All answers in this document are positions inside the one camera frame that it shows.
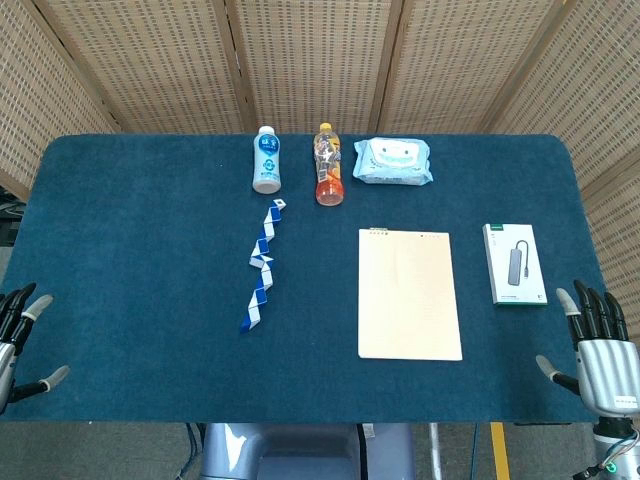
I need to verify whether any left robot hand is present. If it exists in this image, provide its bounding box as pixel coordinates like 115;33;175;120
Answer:
0;282;71;412

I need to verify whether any white blue milk bottle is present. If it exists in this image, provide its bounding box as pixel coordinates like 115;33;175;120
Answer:
251;125;282;195

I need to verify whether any white USB hub box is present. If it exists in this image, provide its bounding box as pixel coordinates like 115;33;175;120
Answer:
481;223;549;307

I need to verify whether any woven bamboo folding screen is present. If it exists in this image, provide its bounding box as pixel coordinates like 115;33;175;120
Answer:
0;0;640;346

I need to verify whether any tan spiral notebook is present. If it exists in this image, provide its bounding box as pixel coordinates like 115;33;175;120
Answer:
357;226;464;362

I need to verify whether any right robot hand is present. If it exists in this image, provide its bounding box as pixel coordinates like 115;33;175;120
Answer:
535;279;640;417

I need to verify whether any blue table cloth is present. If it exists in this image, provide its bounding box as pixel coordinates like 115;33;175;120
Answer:
0;132;616;425

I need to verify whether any light blue wet wipes pack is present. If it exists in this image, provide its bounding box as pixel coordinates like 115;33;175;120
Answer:
352;137;435;187

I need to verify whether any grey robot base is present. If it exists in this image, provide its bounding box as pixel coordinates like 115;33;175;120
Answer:
199;422;417;480

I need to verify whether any blue white snake puzzle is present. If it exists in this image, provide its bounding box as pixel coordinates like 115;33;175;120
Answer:
237;197;289;334

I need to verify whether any orange drink bottle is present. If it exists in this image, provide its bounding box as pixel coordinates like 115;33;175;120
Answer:
313;122;346;207

